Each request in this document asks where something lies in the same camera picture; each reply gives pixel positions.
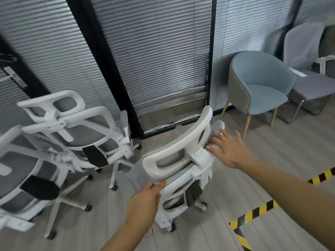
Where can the person's right hand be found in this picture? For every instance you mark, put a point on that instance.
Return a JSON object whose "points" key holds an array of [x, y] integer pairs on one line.
{"points": [[233, 152]]}

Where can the person's left hand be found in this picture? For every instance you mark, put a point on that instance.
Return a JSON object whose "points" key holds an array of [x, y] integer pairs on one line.
{"points": [[144, 206]]}

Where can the person's right forearm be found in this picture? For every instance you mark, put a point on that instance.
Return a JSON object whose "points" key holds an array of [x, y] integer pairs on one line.
{"points": [[295, 196]]}

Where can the black yellow floor tape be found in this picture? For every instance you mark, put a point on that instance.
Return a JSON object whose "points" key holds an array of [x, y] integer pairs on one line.
{"points": [[261, 207], [243, 241]]}

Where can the blue grey tub chair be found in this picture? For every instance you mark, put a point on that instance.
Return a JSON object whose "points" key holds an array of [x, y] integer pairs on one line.
{"points": [[261, 94]]}

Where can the grey armchair with metal legs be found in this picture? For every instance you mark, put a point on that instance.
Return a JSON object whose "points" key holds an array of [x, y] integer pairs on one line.
{"points": [[303, 44]]}

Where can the brown shell chair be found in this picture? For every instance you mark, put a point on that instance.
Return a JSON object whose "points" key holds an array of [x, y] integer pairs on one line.
{"points": [[328, 41]]}

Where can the metal door hasp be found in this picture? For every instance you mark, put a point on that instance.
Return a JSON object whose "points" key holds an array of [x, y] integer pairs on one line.
{"points": [[7, 58]]}

